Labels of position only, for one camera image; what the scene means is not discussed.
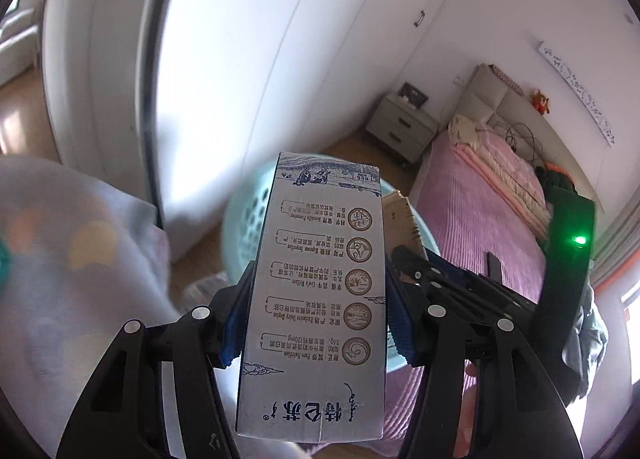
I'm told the white blue milk carton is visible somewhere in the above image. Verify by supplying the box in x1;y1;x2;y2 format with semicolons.
236;153;386;444

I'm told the black phone on bed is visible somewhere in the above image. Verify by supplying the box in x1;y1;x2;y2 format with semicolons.
486;252;502;283

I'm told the folded pink striped quilt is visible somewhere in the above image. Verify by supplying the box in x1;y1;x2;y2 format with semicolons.
447;115;551;239

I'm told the pink bed cover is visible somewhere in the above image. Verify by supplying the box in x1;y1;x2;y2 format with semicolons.
309;131;557;457

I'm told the red plush toy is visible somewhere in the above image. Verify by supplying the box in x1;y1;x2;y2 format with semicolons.
530;89;549;116

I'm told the beige padded headboard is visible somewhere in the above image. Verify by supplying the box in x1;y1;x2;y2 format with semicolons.
454;64;604;216

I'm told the pastel scallop pattern blanket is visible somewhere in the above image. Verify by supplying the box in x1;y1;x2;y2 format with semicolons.
0;152;302;459

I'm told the grey bedside nightstand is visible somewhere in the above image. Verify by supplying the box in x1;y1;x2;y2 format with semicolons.
366;94;438;164

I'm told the light blue laundry basket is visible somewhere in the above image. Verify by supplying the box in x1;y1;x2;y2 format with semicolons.
220;158;440;373

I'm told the black cable on bed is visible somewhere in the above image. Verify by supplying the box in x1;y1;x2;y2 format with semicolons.
487;121;544;166

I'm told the white calligraphy wall banner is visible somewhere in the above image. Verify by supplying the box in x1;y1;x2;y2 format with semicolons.
537;41;616;148

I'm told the dark picture frame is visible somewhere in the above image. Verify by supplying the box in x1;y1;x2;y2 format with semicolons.
398;82;428;108

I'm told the white wardrobe with black handles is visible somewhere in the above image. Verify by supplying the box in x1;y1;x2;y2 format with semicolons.
42;0;443;257

